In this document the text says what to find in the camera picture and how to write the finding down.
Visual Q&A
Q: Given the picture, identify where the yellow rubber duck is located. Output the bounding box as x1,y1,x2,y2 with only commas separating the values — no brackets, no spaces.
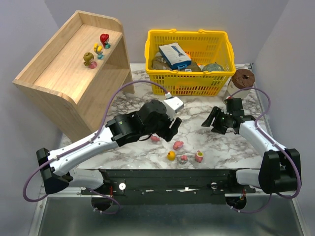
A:
167,151,176,161

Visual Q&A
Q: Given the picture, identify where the yellow blue duck toy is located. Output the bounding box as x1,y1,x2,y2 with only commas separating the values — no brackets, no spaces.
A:
94,43,104,59

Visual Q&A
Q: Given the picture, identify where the brown hat duck toy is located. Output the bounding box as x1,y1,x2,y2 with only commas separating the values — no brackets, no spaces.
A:
83,52,97,69

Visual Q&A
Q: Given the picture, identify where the red haired mermaid toy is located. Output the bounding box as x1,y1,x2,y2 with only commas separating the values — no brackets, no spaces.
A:
99,33,111,49

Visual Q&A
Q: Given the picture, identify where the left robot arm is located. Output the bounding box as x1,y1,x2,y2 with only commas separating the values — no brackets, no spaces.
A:
36,97,184,194

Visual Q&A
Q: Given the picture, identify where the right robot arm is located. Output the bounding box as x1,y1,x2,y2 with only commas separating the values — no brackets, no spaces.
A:
202,98,301,194

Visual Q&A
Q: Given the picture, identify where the wooden shelf unit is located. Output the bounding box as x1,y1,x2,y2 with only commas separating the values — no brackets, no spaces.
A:
13,10,134,142

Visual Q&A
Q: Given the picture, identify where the pink pig toy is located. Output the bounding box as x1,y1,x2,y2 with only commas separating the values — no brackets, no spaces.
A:
173,141,184,150

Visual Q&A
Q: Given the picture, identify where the pink flamingo toy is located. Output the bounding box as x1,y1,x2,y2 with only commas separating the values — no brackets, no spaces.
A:
150,135,160,143

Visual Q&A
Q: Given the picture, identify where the small pink cupcake toy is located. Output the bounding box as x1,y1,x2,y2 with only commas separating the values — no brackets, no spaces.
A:
179,155,188,165

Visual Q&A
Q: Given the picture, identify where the pink green toy figure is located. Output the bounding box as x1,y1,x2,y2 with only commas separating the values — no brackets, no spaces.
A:
194,150,204,163

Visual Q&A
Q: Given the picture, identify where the grey cup brown lid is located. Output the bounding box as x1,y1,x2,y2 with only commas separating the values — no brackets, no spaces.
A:
223,68,255,100

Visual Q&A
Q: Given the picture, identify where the green round melon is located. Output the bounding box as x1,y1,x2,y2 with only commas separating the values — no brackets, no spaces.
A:
202,62,224,72

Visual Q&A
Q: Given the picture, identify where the brown paper package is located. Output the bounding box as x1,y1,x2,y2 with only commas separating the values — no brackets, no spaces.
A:
152,55,201,72

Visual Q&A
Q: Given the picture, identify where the blue white razor box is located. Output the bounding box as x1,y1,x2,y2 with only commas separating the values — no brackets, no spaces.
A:
159,42,191,70

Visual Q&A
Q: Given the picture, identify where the yellow plastic basket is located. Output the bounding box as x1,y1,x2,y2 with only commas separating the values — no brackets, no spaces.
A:
144,29,236,96

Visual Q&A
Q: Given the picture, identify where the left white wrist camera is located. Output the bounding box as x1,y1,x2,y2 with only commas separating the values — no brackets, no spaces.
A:
163,92,184,119

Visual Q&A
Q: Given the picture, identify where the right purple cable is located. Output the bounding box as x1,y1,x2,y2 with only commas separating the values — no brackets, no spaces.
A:
225,87,302,213

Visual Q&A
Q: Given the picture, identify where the black mounting rail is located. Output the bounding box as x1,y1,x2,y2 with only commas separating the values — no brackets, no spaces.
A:
92,169,255,205

